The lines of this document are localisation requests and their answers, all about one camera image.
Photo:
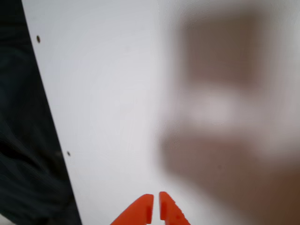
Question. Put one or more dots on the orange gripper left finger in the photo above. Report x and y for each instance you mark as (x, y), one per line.
(136, 214)

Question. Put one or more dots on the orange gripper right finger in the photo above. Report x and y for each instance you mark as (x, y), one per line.
(172, 213)

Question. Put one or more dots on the person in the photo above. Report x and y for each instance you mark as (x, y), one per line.
(23, 117)

